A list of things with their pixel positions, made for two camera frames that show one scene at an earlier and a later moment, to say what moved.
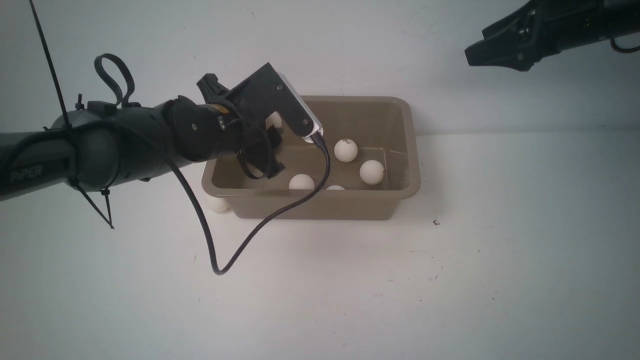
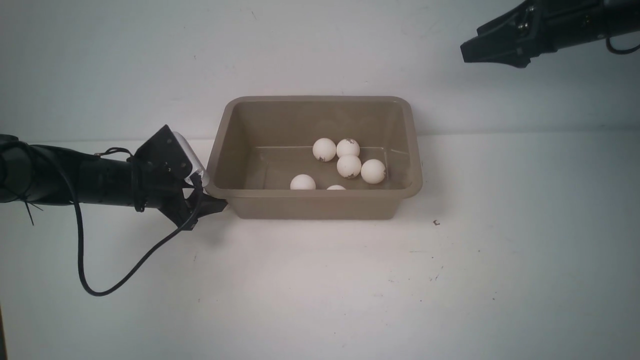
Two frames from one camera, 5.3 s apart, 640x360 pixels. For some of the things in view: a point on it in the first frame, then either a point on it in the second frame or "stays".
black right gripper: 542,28 stays
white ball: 273,118 → 324,149
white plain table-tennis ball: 302,181 stays
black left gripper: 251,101 → 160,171
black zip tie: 73,182 → 26,200
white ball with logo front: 372,172 stays
